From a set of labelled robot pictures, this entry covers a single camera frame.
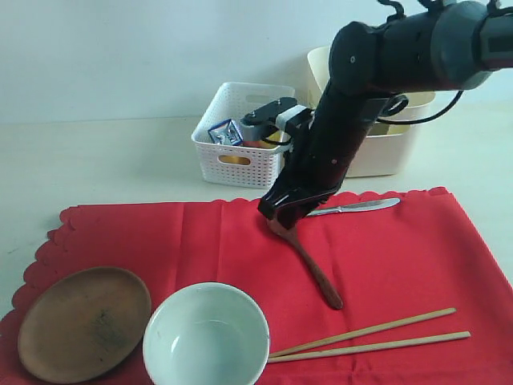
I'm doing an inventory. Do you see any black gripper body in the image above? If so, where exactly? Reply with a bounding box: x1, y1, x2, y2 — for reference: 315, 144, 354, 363
281, 87, 385, 193

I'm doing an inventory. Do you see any dark wooden spoon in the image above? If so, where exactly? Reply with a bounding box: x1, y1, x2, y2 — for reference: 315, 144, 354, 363
267, 220, 343, 310

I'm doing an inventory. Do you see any red sausage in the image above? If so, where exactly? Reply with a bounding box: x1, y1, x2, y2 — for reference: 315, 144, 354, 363
243, 140, 265, 148

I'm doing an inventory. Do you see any orange cheese wedge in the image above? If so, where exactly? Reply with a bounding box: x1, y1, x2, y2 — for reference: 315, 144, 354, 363
219, 155, 251, 166

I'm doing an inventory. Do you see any blue white snack packet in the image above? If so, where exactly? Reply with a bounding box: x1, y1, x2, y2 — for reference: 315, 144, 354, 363
208, 119, 244, 146

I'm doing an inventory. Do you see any silver table knife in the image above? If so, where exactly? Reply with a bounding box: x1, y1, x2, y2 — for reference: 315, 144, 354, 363
308, 197, 401, 217

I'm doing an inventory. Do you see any pale green bowl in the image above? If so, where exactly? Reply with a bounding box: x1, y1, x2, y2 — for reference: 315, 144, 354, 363
143, 282, 270, 385

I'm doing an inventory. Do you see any brown oval plate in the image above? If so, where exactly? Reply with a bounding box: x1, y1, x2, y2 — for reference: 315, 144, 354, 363
17, 266, 151, 384

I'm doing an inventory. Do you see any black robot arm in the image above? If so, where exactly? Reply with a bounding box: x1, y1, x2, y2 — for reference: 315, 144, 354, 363
258, 1, 512, 229

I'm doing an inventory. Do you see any white perforated plastic basket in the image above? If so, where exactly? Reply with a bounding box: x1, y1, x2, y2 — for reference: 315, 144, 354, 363
191, 82, 296, 189

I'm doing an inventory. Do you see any cream plastic bin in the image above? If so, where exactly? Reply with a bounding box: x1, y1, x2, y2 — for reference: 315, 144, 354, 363
307, 47, 435, 177

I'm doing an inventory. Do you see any red scalloped cloth mat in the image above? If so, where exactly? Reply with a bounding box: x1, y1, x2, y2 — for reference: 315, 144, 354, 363
1, 188, 512, 384

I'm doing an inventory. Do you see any upper wooden chopstick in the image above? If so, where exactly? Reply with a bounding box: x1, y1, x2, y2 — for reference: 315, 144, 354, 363
269, 307, 457, 358

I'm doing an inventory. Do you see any wooden chopstick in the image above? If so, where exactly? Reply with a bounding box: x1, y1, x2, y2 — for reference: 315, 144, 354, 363
269, 307, 457, 358
267, 331, 471, 363

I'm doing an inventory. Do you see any lower wooden chopstick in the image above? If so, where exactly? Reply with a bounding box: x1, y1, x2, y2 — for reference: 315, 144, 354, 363
267, 331, 471, 363

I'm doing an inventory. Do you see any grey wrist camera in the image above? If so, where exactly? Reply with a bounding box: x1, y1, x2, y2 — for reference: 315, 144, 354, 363
238, 97, 313, 141

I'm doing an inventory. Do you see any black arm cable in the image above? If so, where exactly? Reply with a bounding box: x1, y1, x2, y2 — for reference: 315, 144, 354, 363
376, 90, 466, 125

